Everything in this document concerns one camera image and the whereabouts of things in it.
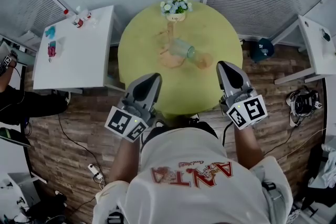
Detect red cap plastic bottle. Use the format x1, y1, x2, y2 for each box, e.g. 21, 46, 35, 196
63, 9, 85, 29

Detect small teal item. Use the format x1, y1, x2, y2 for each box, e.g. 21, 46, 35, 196
44, 25, 57, 39

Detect clear cap plastic bottle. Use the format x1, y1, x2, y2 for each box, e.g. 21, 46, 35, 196
75, 6, 92, 21

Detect light crumpled cloth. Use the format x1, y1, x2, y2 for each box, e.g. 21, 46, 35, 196
308, 143, 336, 189

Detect black equipment pile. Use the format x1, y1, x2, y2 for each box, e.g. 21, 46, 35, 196
25, 190, 68, 224

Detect black floor cable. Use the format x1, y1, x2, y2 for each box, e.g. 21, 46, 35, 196
57, 114, 106, 184

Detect white box with pink contents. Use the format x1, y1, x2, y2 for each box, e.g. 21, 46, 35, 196
47, 36, 66, 62

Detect black office chair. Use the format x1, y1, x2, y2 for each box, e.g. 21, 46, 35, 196
0, 127, 32, 148

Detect small white table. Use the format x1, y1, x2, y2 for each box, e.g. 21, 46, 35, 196
270, 15, 336, 85

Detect orange glass cup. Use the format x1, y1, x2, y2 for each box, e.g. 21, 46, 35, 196
195, 51, 214, 70

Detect wooden cup tree stand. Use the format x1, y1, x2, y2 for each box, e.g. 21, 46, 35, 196
153, 20, 186, 69

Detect white pot with flowers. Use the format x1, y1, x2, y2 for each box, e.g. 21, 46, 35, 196
160, 0, 194, 22

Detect green glass cup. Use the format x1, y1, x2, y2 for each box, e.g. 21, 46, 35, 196
169, 38, 196, 60

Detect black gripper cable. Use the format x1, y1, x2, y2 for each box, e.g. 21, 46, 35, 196
222, 121, 234, 147

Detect person's white printed shirt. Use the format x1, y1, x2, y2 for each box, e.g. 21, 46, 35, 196
92, 127, 293, 224

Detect black and white headset rig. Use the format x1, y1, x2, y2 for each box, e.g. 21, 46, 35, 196
286, 89, 323, 127

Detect large white table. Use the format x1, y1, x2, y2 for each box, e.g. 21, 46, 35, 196
31, 5, 127, 94

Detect yellow-green round tablecloth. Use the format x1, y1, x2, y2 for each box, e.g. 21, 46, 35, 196
117, 0, 244, 116

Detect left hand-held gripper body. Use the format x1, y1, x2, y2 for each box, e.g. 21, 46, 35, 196
104, 98, 158, 143

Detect dark teal trash bin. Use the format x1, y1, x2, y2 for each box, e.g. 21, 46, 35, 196
248, 37, 275, 63

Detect white workbench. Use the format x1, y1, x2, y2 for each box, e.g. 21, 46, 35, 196
0, 172, 48, 224

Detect white power strip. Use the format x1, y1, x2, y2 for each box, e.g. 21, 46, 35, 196
87, 163, 103, 180

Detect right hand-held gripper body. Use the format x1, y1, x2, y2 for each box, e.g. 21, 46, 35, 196
219, 87, 269, 130

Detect person's right forearm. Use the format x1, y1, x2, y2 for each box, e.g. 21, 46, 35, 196
232, 125, 265, 168

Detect person's left forearm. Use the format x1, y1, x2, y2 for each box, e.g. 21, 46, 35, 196
109, 137, 141, 183

